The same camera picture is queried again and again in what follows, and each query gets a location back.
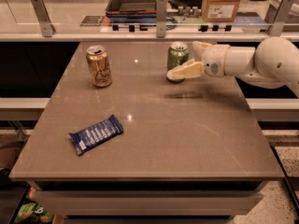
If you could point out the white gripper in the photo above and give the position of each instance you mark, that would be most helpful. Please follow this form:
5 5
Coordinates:
215 60

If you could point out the green soda can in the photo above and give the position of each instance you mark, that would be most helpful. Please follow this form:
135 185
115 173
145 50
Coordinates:
178 54

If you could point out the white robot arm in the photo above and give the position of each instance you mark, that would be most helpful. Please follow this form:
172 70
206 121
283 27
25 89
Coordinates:
273 64

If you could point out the orange soda can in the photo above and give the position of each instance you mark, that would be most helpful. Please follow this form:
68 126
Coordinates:
98 62

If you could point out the cardboard box with label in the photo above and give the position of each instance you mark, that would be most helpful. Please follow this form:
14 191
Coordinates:
219 10

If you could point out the blue snack bar wrapper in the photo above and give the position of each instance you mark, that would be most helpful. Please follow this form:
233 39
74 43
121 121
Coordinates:
96 134

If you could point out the grey table drawer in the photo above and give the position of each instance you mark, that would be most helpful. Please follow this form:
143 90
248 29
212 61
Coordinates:
148 203

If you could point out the green snack bag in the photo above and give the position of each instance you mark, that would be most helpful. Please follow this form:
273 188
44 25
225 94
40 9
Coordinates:
33 213

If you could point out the middle metal glass bracket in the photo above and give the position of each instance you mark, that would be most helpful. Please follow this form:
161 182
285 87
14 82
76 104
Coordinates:
161 6

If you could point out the metal glass bracket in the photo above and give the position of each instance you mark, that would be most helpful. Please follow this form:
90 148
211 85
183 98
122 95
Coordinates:
46 26
277 24
161 6

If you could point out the right metal glass bracket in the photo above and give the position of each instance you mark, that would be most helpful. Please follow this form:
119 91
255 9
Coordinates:
277 24

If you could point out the left metal glass bracket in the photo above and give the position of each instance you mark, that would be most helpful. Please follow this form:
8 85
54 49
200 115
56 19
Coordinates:
46 26

